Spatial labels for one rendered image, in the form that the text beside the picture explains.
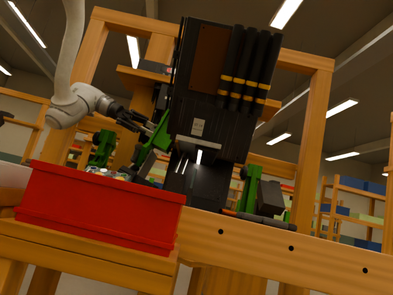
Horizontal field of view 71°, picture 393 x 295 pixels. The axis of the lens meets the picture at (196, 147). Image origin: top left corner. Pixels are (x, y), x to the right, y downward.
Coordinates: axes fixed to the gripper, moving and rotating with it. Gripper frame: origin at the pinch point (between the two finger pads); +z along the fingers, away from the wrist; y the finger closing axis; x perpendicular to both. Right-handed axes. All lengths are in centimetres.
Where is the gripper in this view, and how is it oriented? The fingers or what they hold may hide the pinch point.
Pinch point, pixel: (150, 129)
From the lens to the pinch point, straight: 126.2
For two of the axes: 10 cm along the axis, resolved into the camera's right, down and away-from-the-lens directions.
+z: 8.8, 4.7, -0.8
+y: 3.2, -4.6, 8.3
